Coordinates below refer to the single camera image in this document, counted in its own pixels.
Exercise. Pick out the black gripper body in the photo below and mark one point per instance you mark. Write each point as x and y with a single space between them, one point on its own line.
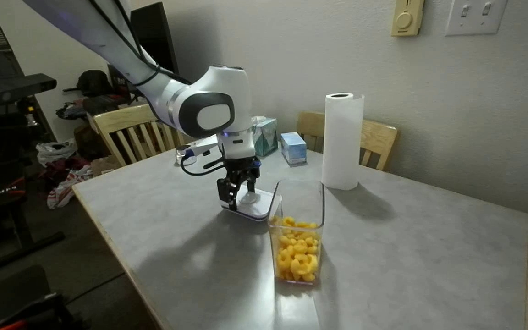
242 168

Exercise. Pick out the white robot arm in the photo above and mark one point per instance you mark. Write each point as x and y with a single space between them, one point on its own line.
209 113

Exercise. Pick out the clear plastic container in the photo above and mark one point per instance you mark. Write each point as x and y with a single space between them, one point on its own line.
296 201

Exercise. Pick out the teal tissue box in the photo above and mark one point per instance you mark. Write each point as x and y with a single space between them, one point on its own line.
266 138

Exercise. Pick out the small blue tissue box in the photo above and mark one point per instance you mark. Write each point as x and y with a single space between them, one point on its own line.
294 149

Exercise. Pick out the white paper towel roll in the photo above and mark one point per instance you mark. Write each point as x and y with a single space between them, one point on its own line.
341 140

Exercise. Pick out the light wooden chair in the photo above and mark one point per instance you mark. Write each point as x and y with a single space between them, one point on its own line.
378 138
127 120

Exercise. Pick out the black monitor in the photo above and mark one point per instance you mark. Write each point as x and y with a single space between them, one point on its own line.
156 37

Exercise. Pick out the clothes pile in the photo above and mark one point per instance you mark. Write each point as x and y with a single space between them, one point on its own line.
63 177

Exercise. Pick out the black cap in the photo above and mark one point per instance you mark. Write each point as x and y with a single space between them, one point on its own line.
94 81

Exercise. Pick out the red black bag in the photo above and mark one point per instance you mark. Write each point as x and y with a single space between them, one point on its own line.
37 312

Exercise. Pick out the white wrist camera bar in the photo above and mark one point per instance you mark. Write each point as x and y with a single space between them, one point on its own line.
202 149

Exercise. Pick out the black stand frame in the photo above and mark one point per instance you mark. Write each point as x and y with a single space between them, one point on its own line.
22 235

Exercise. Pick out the beige wall thermostat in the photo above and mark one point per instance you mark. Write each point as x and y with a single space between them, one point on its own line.
407 19

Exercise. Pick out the black stereo camera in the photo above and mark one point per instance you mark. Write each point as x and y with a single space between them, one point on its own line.
17 87

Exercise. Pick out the white light switch plate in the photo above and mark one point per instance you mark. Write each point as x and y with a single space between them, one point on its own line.
475 17

